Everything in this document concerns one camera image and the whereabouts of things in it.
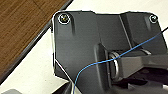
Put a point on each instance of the dark floor threshold strip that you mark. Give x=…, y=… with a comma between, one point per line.
x=36, y=41

